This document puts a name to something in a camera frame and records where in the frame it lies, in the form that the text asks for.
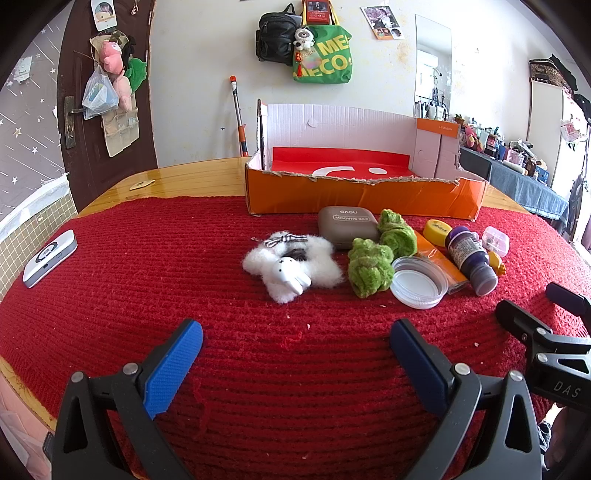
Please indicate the green tote bag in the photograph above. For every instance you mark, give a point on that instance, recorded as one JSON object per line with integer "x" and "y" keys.
{"x": 328, "y": 60}

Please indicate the leopard print bag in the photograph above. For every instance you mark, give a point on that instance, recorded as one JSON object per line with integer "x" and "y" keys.
{"x": 540, "y": 69}

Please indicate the green plush toy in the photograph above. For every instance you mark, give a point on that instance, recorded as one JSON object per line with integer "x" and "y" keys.
{"x": 137, "y": 71}

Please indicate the black hanging garment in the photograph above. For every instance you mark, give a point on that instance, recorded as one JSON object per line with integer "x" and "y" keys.
{"x": 565, "y": 74}

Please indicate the small clear pink box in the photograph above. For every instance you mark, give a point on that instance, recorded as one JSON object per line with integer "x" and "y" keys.
{"x": 496, "y": 240}

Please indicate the orange packet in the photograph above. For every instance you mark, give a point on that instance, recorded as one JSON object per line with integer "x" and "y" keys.
{"x": 455, "y": 277}

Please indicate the white flat device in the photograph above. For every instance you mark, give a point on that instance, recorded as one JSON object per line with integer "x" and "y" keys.
{"x": 48, "y": 258}

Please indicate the red knitted blanket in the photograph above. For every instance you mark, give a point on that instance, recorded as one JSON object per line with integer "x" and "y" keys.
{"x": 184, "y": 277}

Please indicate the pink plush toy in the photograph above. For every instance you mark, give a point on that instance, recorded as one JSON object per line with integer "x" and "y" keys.
{"x": 111, "y": 55}

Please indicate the grey-brown earbud case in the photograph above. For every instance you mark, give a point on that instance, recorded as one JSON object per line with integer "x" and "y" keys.
{"x": 344, "y": 226}

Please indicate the small yellow toy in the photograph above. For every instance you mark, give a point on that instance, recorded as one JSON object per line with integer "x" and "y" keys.
{"x": 496, "y": 264}

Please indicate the red bag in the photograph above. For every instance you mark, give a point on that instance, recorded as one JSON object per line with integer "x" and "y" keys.
{"x": 317, "y": 11}

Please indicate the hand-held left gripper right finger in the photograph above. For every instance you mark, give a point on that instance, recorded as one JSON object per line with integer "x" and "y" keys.
{"x": 415, "y": 364}

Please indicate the purple bottle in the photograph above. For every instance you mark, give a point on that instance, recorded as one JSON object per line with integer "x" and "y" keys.
{"x": 471, "y": 258}

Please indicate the wall mirror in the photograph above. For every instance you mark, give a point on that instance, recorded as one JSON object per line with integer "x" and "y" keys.
{"x": 431, "y": 60}

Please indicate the door picture card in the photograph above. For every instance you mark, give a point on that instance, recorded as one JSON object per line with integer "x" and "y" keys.
{"x": 102, "y": 14}

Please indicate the small beige flat object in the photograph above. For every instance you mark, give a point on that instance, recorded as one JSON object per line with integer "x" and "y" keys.
{"x": 140, "y": 185}

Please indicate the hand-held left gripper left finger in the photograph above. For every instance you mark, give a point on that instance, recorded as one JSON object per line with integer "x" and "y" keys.
{"x": 175, "y": 364}

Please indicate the brown door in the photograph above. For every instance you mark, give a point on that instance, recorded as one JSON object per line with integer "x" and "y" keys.
{"x": 78, "y": 69}

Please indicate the clear round plastic lid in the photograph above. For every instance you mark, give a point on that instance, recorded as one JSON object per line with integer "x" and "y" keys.
{"x": 418, "y": 286}

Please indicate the green fuzzy scrunchie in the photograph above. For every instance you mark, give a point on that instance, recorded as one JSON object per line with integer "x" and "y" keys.
{"x": 397, "y": 233}
{"x": 369, "y": 267}

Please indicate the orange cardboard box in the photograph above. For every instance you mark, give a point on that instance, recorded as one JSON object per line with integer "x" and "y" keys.
{"x": 360, "y": 198}

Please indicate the blue cloth side table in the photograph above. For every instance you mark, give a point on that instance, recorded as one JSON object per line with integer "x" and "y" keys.
{"x": 521, "y": 184}

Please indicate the row of cosmetics bottles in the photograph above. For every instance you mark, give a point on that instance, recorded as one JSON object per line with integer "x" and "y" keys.
{"x": 508, "y": 147}

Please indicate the white wardrobe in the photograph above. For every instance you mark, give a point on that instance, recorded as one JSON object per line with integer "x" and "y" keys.
{"x": 549, "y": 129}

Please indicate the white plush rabbit scrunchie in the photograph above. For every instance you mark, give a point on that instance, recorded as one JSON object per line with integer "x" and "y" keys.
{"x": 314, "y": 267}

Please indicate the yellow round cap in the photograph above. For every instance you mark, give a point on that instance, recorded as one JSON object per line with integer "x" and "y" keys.
{"x": 436, "y": 230}

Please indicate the clear plastic bag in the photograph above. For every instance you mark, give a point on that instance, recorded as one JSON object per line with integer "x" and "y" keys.
{"x": 99, "y": 94}

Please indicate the orange photo card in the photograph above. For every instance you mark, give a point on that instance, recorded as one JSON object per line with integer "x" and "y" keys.
{"x": 388, "y": 33}

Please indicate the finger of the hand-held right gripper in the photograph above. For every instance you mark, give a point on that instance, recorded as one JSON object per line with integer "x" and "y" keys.
{"x": 512, "y": 316}
{"x": 568, "y": 299}

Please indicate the plush panda charm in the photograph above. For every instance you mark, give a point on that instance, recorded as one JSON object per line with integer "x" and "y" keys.
{"x": 304, "y": 39}

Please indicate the black backpack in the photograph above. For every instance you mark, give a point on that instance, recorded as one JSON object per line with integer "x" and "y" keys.
{"x": 274, "y": 37}

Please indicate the red tassel charm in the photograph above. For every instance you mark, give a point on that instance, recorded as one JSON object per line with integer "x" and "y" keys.
{"x": 300, "y": 62}

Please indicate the wall photo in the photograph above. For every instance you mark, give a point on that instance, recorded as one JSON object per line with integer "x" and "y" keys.
{"x": 381, "y": 16}

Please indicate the beige hanging organizer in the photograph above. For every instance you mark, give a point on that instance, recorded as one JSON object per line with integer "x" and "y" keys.
{"x": 120, "y": 134}

